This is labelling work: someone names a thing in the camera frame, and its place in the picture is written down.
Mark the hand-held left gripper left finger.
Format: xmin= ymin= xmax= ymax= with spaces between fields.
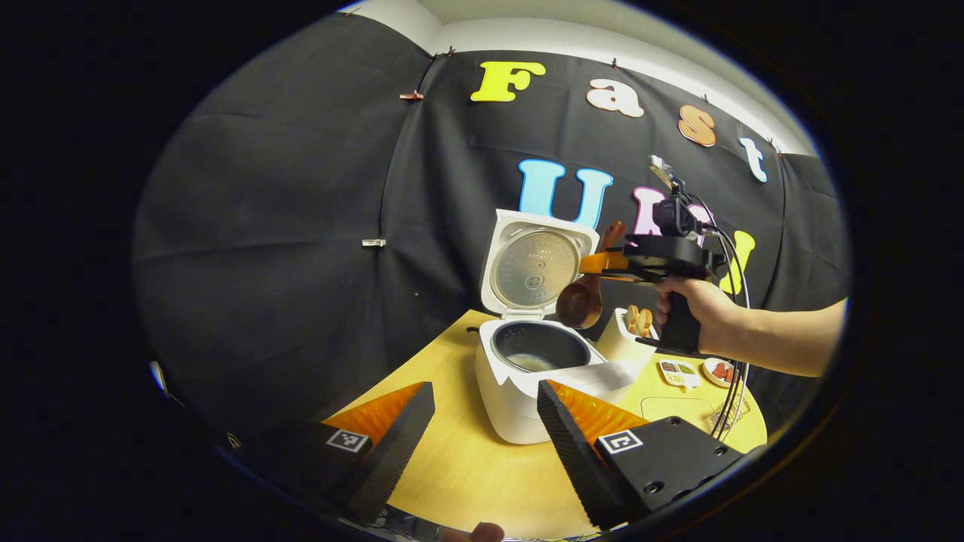
xmin=226 ymin=382 xmax=436 ymax=525

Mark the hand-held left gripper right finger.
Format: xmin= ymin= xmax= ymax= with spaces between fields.
xmin=536 ymin=379 xmax=767 ymax=529

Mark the brown wooden spoon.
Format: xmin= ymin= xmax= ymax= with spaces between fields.
xmin=556 ymin=220 xmax=628 ymax=330

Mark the white rice cooker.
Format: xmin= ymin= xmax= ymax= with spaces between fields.
xmin=474 ymin=209 xmax=639 ymax=445

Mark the white square rice dish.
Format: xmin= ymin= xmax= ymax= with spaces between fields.
xmin=640 ymin=396 xmax=713 ymax=436

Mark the metal wire chopstick holder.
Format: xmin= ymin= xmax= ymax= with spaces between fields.
xmin=704 ymin=397 xmax=752 ymax=439

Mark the white toaster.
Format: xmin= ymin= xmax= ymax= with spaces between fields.
xmin=595 ymin=307 xmax=660 ymax=370

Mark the white divided bean dish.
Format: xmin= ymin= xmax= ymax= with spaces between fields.
xmin=657 ymin=359 xmax=701 ymax=389

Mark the small white round plate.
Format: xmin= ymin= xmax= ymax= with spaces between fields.
xmin=703 ymin=357 xmax=740 ymax=388

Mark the black backdrop cloth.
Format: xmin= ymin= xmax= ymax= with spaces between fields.
xmin=132 ymin=11 xmax=852 ymax=452

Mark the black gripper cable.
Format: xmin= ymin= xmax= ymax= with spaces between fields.
xmin=704 ymin=197 xmax=752 ymax=441

